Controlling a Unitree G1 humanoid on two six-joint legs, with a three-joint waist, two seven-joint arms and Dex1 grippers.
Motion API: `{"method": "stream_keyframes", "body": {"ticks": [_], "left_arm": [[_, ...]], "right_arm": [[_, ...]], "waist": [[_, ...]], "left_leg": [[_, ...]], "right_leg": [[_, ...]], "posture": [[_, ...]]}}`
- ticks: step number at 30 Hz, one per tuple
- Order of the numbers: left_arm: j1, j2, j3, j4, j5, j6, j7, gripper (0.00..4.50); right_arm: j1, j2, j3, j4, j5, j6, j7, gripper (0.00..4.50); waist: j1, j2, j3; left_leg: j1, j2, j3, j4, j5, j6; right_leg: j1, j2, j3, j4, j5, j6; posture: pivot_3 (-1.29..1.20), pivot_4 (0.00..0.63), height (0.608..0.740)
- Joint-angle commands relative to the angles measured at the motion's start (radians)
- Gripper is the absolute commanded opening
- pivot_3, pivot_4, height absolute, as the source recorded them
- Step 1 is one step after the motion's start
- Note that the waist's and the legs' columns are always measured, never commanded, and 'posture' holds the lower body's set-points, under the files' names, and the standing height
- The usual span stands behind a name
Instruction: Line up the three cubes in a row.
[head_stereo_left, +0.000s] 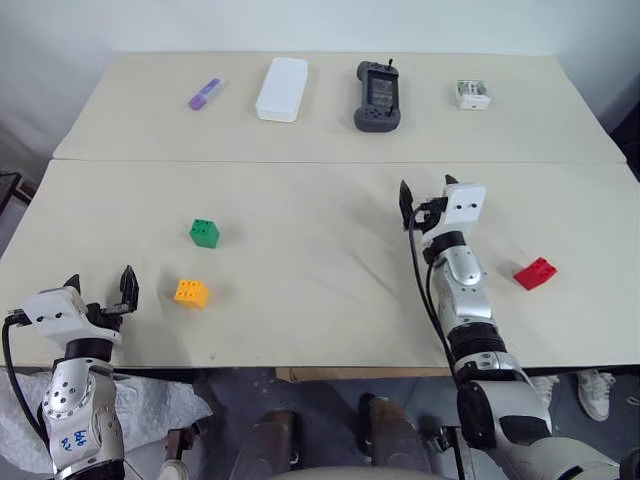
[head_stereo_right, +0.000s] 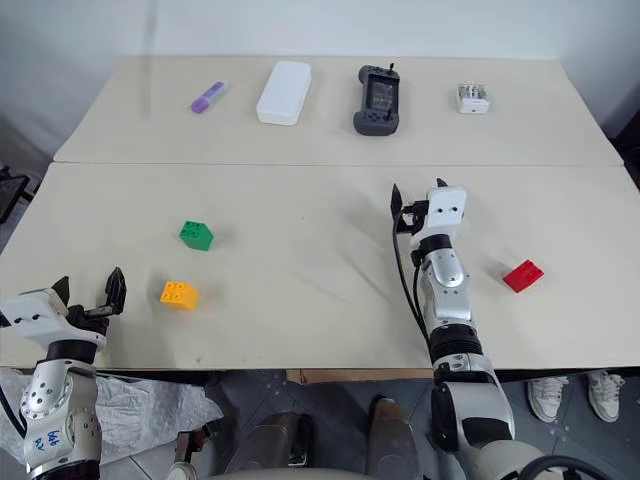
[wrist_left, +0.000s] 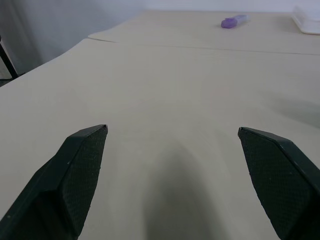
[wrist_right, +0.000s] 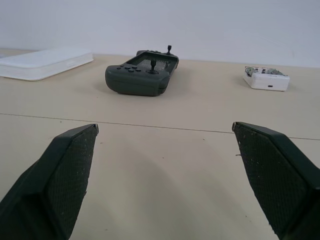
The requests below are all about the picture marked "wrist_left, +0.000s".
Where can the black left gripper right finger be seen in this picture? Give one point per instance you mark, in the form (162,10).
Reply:
(272,175)

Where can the white plastic tray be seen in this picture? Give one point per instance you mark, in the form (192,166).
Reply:
(306,22)

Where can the purple highlighter pen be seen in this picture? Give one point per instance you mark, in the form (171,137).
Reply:
(233,21)

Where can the black metal stand leg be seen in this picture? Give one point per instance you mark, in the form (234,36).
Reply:
(7,60)

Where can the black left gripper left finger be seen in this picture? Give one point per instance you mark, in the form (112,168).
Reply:
(75,175)

